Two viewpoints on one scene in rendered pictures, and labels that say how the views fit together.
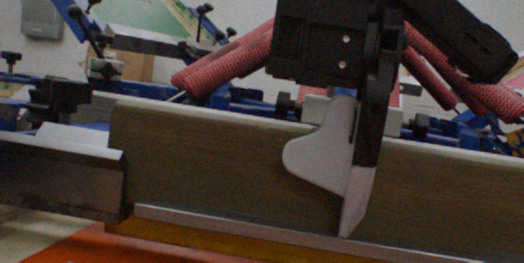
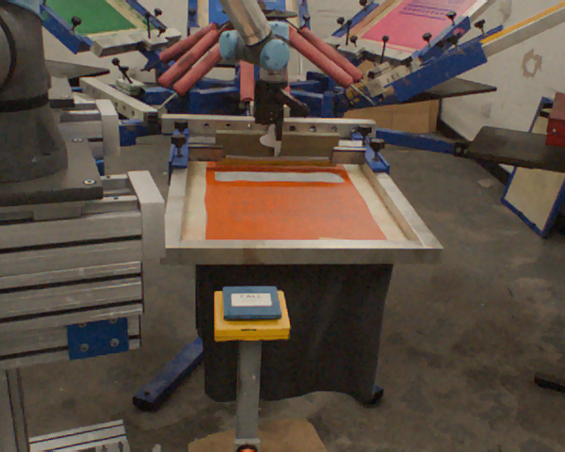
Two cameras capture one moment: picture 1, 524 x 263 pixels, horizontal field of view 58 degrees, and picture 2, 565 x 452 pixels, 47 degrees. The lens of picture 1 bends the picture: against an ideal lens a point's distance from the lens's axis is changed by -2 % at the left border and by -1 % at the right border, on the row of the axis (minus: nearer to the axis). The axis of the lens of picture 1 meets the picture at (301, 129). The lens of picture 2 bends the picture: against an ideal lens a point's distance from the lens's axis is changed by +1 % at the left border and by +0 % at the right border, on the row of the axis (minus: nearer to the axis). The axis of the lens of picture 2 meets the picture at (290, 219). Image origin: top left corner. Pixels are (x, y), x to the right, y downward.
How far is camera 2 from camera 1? 1.53 m
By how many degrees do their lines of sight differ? 20
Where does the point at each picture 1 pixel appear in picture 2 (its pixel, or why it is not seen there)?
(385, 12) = (279, 105)
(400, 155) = (286, 136)
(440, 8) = (291, 104)
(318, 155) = (267, 139)
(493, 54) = (304, 112)
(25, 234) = (197, 168)
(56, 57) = not seen: outside the picture
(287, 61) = (259, 120)
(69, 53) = not seen: outside the picture
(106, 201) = (218, 156)
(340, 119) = (271, 131)
